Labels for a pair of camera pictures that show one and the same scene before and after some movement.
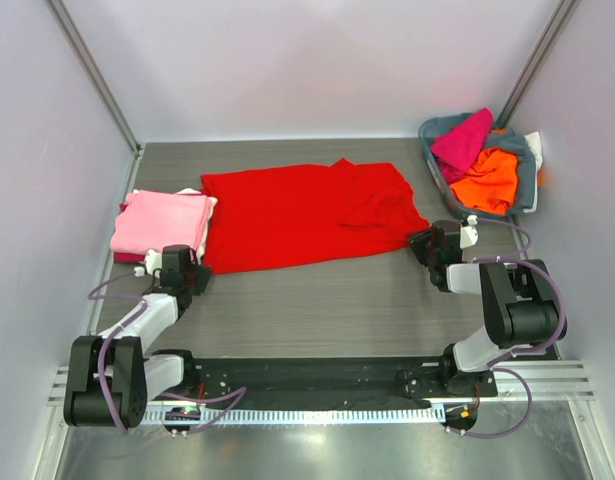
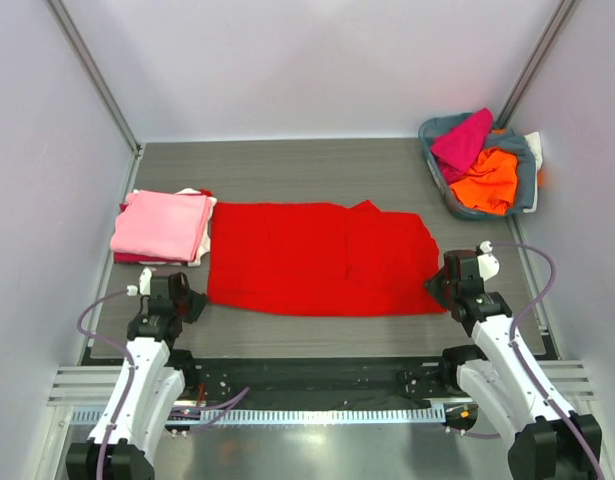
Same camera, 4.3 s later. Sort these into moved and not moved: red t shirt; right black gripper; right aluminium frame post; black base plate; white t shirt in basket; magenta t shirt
Moved: red t shirt; right black gripper
Not moved: right aluminium frame post; black base plate; white t shirt in basket; magenta t shirt
